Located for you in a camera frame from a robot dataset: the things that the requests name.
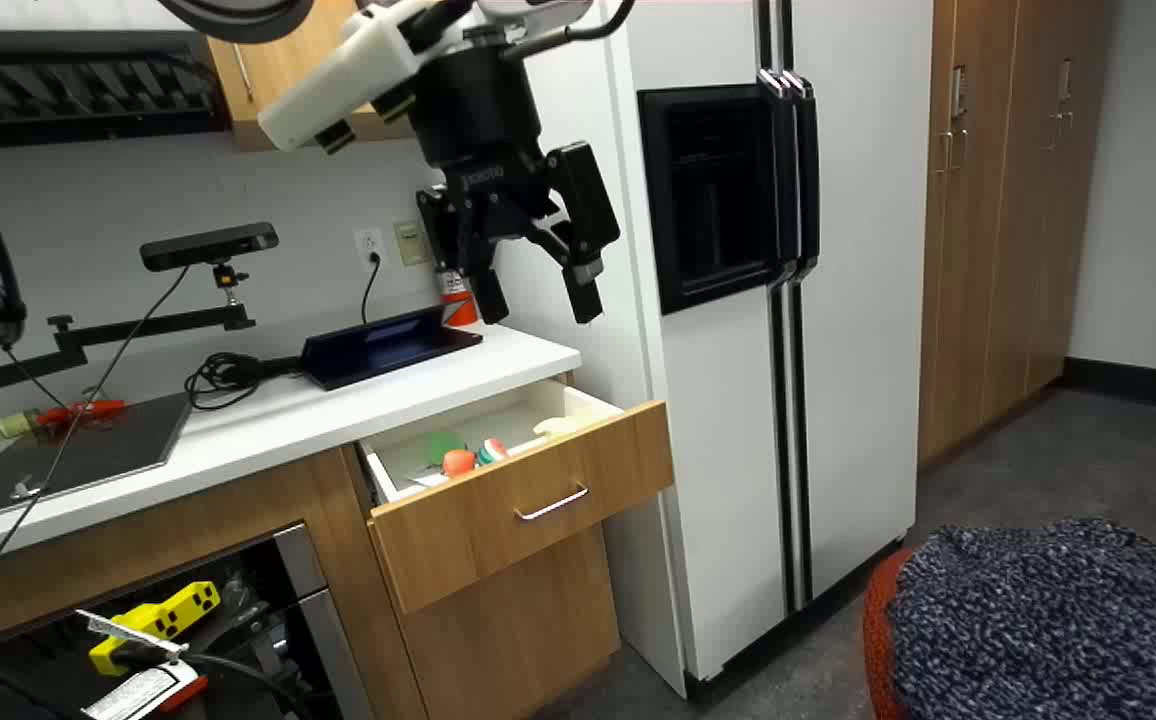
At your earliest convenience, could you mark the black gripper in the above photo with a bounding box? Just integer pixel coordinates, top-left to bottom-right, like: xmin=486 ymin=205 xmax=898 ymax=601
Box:
xmin=408 ymin=44 xmax=629 ymax=327

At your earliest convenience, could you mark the wooden drawer with metal handle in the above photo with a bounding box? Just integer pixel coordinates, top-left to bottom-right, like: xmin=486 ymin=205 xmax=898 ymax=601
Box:
xmin=355 ymin=378 xmax=675 ymax=618

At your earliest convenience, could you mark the green toy in drawer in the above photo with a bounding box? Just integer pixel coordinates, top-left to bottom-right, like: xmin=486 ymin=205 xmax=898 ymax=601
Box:
xmin=414 ymin=433 xmax=469 ymax=472

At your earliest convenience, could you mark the red fire extinguisher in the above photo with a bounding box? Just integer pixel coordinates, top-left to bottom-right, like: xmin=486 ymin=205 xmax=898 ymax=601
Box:
xmin=431 ymin=265 xmax=486 ymax=337

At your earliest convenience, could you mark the dark blue tray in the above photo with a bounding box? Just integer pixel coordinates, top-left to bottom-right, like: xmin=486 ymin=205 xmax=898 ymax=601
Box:
xmin=296 ymin=309 xmax=486 ymax=391

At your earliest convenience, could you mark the white double-door refrigerator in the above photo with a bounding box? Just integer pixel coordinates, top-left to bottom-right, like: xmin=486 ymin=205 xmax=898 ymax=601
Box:
xmin=453 ymin=0 xmax=937 ymax=703

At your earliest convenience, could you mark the wooden counter cabinet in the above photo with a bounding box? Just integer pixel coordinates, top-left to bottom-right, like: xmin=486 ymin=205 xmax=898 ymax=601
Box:
xmin=0 ymin=443 xmax=629 ymax=720

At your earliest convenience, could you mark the silver appliance panel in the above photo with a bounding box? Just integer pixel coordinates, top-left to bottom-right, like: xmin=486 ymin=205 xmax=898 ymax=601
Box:
xmin=269 ymin=520 xmax=376 ymax=720

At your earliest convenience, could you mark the black range hood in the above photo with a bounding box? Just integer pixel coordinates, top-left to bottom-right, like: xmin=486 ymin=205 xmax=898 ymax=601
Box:
xmin=0 ymin=33 xmax=237 ymax=151

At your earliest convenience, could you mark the tall wooden cabinet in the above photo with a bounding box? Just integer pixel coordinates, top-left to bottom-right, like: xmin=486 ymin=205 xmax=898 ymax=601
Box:
xmin=914 ymin=0 xmax=1118 ymax=472

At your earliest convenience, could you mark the red toy with green end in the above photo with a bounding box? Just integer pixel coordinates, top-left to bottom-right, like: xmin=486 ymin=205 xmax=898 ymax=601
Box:
xmin=0 ymin=395 xmax=130 ymax=443

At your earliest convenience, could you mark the yellow tool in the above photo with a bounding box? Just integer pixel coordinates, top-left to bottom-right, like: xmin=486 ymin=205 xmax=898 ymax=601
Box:
xmin=82 ymin=578 xmax=227 ymax=680

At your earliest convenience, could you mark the red office chair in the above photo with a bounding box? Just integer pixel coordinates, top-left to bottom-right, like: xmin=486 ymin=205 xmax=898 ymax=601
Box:
xmin=855 ymin=395 xmax=1156 ymax=720

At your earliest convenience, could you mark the white label with red print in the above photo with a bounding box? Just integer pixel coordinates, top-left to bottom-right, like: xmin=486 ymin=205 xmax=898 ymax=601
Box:
xmin=79 ymin=656 xmax=213 ymax=720

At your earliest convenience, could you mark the dark speckled round seat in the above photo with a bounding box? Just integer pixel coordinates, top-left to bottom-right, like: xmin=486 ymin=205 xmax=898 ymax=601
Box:
xmin=887 ymin=517 xmax=1156 ymax=720

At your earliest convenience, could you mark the beige wall plate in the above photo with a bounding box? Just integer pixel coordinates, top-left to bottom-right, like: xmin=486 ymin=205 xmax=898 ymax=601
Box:
xmin=391 ymin=218 xmax=431 ymax=272

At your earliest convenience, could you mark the white wall outlet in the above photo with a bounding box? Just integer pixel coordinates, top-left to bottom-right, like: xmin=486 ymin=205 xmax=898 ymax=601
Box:
xmin=350 ymin=223 xmax=391 ymax=272

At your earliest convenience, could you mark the black plug with cord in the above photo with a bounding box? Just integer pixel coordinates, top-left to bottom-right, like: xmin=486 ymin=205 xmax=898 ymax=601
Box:
xmin=355 ymin=249 xmax=388 ymax=327

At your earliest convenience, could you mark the black stereo camera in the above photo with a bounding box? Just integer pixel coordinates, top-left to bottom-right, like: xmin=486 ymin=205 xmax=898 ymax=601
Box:
xmin=134 ymin=221 xmax=284 ymax=276

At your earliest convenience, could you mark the coiled black cable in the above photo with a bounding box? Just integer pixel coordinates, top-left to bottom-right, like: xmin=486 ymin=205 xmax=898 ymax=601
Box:
xmin=184 ymin=350 xmax=306 ymax=411

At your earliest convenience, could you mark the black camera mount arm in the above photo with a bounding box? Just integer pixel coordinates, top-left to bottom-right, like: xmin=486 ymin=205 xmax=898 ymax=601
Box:
xmin=0 ymin=259 xmax=258 ymax=410

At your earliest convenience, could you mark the thin camera cable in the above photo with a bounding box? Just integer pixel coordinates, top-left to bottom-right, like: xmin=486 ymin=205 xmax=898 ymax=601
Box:
xmin=0 ymin=259 xmax=195 ymax=637

